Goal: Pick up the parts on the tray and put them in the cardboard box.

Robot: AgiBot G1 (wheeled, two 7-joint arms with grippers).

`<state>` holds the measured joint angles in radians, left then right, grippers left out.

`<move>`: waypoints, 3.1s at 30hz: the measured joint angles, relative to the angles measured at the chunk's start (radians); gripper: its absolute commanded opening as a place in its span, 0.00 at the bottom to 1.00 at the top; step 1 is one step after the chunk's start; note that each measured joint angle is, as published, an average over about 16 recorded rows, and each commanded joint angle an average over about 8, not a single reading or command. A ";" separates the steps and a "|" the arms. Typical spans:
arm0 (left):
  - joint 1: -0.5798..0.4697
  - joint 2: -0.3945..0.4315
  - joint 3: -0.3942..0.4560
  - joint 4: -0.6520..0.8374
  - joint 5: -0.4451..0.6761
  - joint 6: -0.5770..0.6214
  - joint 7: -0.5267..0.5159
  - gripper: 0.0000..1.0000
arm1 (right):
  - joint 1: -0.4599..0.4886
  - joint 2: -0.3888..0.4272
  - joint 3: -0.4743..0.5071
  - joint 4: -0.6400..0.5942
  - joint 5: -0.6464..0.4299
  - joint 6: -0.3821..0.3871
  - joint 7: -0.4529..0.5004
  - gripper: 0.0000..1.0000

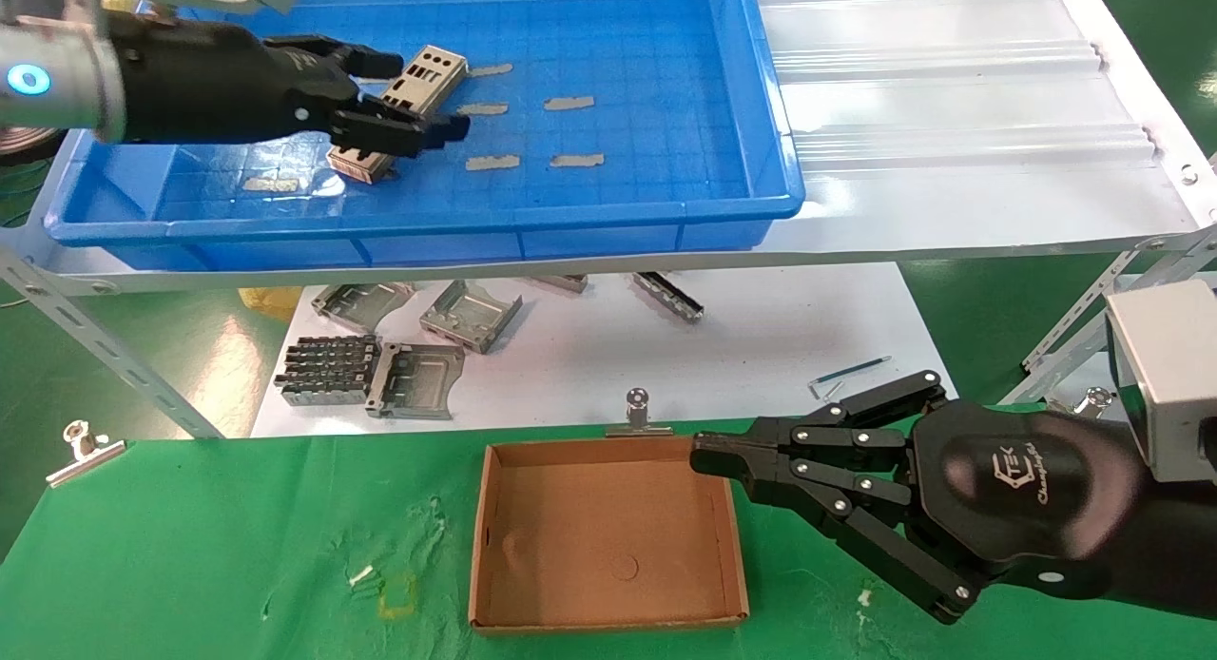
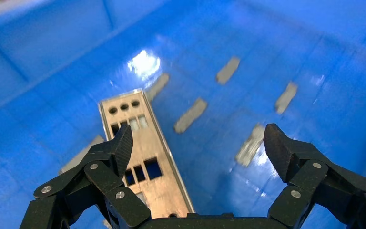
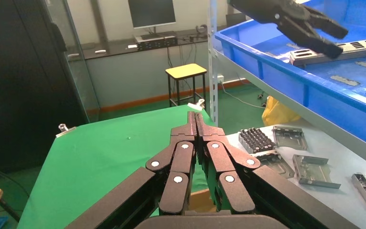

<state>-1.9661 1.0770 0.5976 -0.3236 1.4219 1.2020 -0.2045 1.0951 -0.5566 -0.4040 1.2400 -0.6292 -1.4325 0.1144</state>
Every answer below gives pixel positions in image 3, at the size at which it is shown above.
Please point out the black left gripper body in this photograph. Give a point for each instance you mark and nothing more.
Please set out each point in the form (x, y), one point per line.
(258, 9)

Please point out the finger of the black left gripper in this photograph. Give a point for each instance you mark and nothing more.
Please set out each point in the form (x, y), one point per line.
(315, 42)
(328, 27)

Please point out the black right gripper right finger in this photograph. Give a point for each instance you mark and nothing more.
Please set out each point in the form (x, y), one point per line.
(230, 183)

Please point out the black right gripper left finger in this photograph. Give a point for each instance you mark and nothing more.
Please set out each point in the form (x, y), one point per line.
(176, 177)

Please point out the stack of metal I/O plates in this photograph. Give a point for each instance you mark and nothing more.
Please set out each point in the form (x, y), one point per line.
(359, 54)

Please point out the shallow cardboard box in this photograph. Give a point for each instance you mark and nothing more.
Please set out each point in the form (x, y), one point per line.
(202, 200)

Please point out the blue plastic tray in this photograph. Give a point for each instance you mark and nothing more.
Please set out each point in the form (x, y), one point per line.
(328, 104)

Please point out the black ribbed metal part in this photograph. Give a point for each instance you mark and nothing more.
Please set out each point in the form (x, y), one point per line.
(255, 140)

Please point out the silver binder clip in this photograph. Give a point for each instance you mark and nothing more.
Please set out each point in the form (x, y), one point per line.
(197, 104)
(64, 129)

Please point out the yellow plastic bag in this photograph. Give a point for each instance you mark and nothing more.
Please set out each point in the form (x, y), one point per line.
(279, 112)

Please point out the yellow top metal stool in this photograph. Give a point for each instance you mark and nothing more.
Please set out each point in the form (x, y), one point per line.
(186, 71)

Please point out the black computer monitor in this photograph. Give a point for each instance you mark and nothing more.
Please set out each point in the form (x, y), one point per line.
(151, 12)

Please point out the black rack device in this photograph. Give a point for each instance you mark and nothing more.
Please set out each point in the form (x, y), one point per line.
(156, 42)

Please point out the white flat board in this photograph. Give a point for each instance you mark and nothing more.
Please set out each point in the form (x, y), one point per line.
(337, 202)

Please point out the glass cabinet panel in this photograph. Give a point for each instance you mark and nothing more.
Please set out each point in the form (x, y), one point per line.
(75, 79)

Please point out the dark desk counter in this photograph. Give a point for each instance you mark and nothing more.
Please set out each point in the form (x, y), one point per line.
(116, 47)

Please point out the black tall cabinet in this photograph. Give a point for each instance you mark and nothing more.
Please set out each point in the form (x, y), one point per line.
(12, 79)

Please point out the white wall socket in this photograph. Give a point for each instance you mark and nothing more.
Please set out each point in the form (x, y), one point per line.
(220, 78)

